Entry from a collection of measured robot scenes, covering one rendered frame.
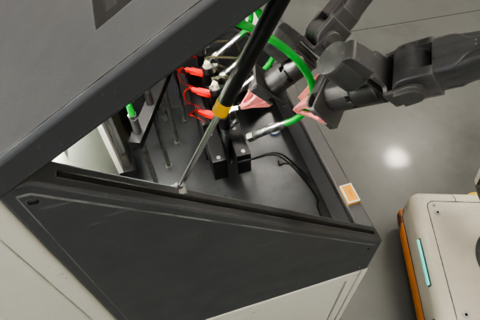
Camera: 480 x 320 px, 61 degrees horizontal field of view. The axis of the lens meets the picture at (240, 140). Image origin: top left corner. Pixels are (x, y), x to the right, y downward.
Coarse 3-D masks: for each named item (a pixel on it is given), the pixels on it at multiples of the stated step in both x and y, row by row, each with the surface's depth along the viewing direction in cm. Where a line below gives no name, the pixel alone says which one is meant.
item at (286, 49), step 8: (240, 24) 66; (248, 24) 66; (272, 40) 67; (280, 40) 68; (280, 48) 68; (288, 48) 69; (288, 56) 70; (296, 56) 70; (296, 64) 71; (304, 64) 71; (304, 72) 72; (312, 80) 73; (128, 104) 84; (128, 112) 86; (288, 120) 83; (296, 120) 82
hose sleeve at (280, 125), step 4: (272, 124) 85; (276, 124) 84; (280, 124) 84; (284, 124) 84; (264, 128) 86; (268, 128) 86; (272, 128) 85; (276, 128) 84; (280, 128) 84; (284, 128) 84; (256, 132) 87; (260, 132) 86; (264, 132) 86; (268, 132) 86; (272, 132) 86; (256, 136) 87; (260, 136) 87
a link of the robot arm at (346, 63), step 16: (336, 48) 62; (352, 48) 59; (368, 48) 61; (320, 64) 63; (336, 64) 60; (352, 64) 60; (368, 64) 60; (384, 64) 62; (336, 80) 62; (352, 80) 62; (384, 80) 61; (384, 96) 61; (400, 96) 59; (416, 96) 58
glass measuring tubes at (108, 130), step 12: (108, 120) 89; (120, 120) 105; (108, 132) 94; (120, 132) 99; (108, 144) 93; (120, 144) 96; (120, 156) 99; (132, 156) 105; (120, 168) 101; (132, 168) 103
